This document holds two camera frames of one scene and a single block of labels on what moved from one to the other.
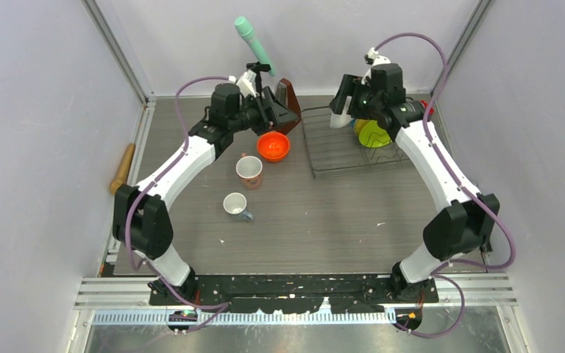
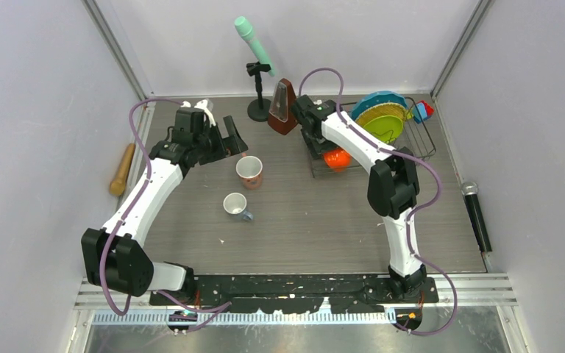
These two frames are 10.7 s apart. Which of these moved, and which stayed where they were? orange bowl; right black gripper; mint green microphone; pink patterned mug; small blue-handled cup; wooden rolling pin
Moved: orange bowl; right black gripper
Stayed: wooden rolling pin; mint green microphone; small blue-handled cup; pink patterned mug
